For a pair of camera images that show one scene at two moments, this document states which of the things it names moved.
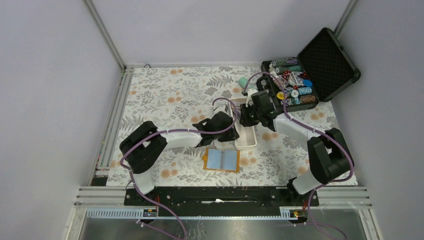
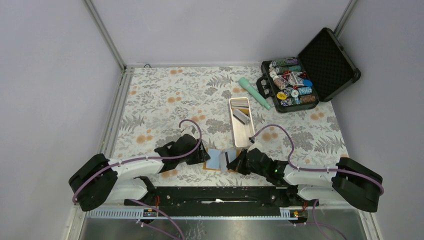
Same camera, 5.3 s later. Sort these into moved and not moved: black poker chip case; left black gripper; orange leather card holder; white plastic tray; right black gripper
Moved: right black gripper; left black gripper
Not moved: white plastic tray; orange leather card holder; black poker chip case
